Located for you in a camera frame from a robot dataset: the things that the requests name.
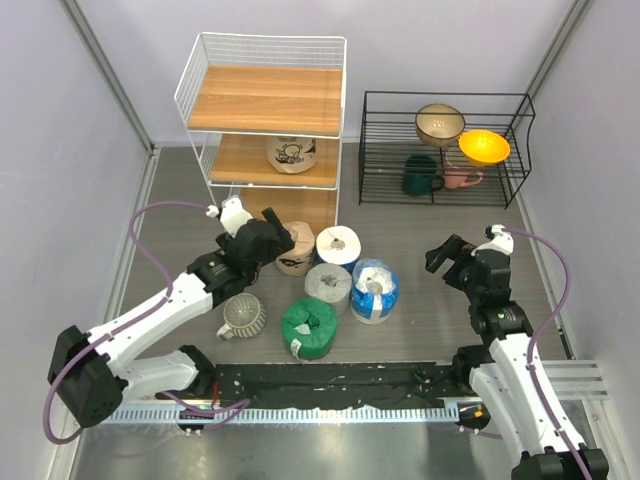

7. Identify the white roll blue wrapper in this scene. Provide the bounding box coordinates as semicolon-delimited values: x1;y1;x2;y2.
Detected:
316;225;361;270

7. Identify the brown paper roll with cartoon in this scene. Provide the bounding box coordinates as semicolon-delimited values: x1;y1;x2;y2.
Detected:
266;136;316;174

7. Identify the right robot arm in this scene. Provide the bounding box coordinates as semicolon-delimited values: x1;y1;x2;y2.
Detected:
425;224;609;479

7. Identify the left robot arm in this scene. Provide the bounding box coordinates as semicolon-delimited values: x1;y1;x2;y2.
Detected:
43;198;294;429

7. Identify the grey paper towel roll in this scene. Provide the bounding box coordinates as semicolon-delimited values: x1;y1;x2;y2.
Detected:
305;263;352;316

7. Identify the grey ribbed mug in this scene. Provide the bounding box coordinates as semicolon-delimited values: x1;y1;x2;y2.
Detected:
216;293;267;340

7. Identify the pink mug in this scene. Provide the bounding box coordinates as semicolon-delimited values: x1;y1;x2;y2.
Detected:
443;147;484;190

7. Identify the dark green mug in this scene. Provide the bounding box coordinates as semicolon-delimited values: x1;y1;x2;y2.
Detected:
401;155;445;196

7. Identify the blue white plastic-wrapped roll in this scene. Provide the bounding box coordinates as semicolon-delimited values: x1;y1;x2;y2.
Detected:
350;258;399;325

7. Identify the green wrapped paper roll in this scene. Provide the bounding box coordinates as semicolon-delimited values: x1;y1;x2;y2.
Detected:
281;297;338;362

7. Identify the yellow bowl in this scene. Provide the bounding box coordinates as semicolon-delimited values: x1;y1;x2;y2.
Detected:
458;129;511;167

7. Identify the brown glass bowl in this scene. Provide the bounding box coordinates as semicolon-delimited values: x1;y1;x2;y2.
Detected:
415;104;466;148

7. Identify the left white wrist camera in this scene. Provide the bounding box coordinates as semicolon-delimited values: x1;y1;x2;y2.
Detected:
206;195;253;237

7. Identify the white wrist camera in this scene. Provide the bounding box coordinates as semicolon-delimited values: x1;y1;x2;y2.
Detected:
206;195;253;237
480;224;514;256

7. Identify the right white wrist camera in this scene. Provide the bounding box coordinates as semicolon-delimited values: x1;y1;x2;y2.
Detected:
480;224;514;256

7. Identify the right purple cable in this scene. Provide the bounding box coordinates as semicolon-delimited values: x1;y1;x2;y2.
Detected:
459;225;594;480

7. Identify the purple cable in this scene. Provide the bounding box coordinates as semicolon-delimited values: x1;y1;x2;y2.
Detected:
45;200;251;446
459;225;594;480

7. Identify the white wire wooden shelf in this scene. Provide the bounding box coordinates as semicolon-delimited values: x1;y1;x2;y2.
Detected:
174;32;347;233

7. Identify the black wire rack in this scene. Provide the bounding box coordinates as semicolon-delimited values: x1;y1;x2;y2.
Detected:
358;90;536;208

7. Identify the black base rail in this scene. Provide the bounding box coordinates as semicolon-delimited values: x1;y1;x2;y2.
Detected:
171;362;475;410

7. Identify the slotted cable duct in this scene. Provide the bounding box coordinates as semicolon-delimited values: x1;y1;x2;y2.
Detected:
104;403;459;425

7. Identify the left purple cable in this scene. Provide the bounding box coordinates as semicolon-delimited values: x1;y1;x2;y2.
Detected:
45;200;251;446

